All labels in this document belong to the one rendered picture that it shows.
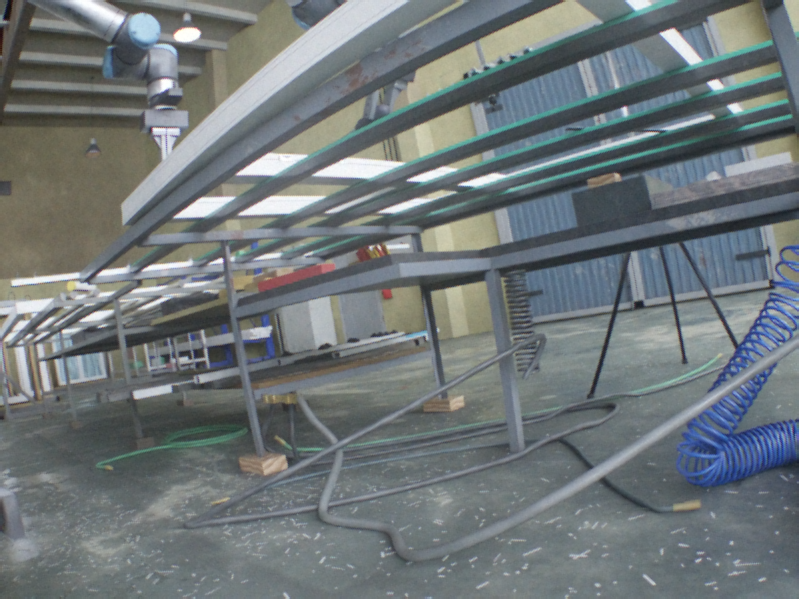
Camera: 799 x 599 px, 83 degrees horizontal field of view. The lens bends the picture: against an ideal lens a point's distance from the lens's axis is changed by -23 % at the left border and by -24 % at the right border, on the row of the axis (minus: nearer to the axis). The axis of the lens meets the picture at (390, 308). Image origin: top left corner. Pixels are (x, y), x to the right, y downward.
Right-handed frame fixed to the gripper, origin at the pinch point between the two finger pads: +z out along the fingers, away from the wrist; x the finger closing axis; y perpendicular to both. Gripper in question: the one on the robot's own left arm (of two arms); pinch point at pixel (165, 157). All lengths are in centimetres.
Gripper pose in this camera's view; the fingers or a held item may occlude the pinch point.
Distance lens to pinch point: 152.9
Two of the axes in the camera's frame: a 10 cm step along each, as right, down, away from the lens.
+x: -7.1, 1.1, -6.9
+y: -6.8, 1.3, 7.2
